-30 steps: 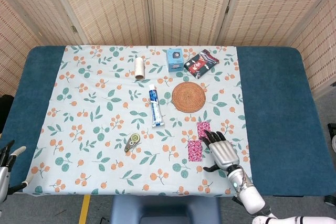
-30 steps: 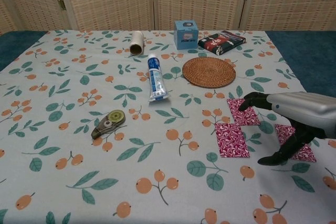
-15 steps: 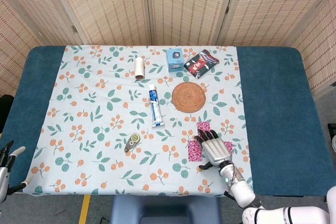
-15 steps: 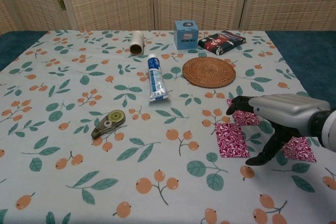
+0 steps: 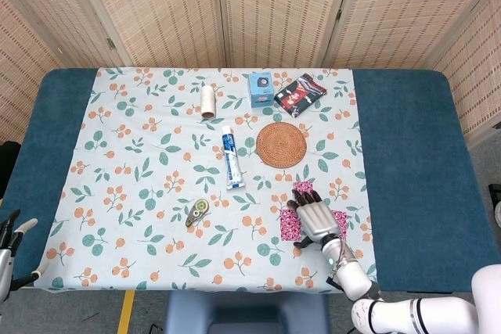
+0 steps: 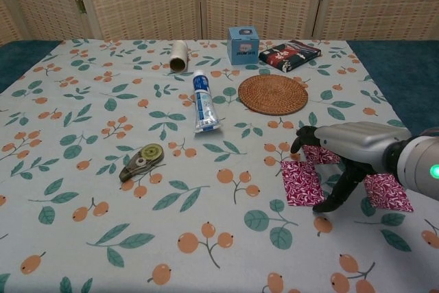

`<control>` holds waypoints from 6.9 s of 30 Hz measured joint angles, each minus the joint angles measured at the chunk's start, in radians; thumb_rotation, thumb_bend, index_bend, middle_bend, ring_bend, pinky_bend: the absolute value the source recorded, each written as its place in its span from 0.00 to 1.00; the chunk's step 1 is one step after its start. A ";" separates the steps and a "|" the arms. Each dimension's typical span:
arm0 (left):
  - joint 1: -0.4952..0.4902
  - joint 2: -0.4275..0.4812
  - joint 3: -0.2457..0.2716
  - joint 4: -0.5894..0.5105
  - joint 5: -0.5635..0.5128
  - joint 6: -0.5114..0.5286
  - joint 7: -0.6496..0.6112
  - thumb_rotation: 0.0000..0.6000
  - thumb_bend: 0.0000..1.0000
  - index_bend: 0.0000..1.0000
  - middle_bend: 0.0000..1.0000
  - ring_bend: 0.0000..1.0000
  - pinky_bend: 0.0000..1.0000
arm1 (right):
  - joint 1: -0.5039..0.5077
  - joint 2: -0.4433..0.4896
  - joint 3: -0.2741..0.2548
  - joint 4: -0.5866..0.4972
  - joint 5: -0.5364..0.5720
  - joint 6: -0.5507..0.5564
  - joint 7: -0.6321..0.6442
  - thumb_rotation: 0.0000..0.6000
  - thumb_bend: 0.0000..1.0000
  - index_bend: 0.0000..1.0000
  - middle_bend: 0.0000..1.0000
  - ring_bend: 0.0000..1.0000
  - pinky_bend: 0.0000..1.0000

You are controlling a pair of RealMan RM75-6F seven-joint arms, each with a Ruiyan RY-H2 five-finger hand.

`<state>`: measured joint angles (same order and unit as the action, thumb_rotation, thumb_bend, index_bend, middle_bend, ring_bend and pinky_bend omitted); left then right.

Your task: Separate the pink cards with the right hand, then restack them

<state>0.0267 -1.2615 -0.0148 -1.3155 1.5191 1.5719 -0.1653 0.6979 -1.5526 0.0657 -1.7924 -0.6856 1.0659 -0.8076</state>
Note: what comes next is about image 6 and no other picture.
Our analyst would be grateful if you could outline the floral print tablecloth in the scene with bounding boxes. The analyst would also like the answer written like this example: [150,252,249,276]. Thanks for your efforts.
[0,38,439,293]

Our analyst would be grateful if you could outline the pink patterned cloth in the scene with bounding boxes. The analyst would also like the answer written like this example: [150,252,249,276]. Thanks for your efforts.
[303,145,341,166]
[364,173,414,213]
[280,160,326,208]

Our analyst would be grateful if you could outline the round woven rattan coaster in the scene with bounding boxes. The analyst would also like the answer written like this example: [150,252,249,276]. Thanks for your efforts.
[237,74,308,115]

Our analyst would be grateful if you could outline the cardboard tube roll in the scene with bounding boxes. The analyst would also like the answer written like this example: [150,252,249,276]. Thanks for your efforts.
[169,40,191,73]

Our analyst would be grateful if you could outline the correction tape dispenser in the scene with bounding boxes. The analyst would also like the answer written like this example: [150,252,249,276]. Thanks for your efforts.
[118,143,164,183]

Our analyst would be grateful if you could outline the blue white toothpaste tube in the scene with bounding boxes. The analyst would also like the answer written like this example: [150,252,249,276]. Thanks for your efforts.
[192,69,220,134]

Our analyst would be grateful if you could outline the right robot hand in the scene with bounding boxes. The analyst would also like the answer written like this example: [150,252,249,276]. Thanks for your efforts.
[289,121,412,214]

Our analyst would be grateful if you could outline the black red patterned box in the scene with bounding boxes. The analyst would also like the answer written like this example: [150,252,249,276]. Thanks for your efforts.
[258,39,322,73]

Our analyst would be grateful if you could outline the small blue cardboard box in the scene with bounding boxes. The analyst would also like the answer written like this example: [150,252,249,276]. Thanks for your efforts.
[227,25,260,66]

